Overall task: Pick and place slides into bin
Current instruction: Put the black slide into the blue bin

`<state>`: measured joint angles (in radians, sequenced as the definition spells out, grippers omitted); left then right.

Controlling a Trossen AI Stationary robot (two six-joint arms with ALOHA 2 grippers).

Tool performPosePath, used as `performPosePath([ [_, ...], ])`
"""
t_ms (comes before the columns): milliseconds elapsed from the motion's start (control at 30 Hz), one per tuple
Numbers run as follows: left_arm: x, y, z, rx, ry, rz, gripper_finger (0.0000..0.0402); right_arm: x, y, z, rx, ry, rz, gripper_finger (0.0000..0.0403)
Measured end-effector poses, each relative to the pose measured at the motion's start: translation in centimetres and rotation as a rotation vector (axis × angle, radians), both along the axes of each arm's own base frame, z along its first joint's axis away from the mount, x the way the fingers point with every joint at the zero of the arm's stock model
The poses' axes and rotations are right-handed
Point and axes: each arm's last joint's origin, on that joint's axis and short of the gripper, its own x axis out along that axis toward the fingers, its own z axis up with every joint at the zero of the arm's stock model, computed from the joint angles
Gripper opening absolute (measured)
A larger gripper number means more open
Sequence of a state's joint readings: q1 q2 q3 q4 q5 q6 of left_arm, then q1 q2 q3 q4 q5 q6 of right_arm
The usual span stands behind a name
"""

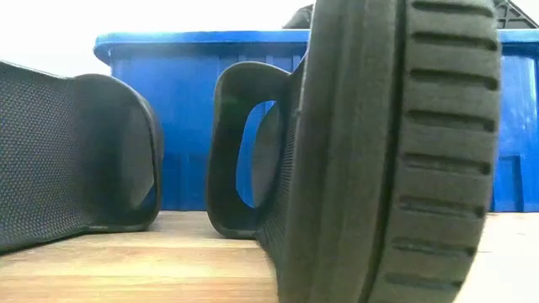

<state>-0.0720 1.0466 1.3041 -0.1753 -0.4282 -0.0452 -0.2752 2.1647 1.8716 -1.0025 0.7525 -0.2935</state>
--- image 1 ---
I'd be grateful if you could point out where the blue plastic bin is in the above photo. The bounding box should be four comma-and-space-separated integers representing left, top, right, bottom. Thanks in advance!
93, 29, 539, 213

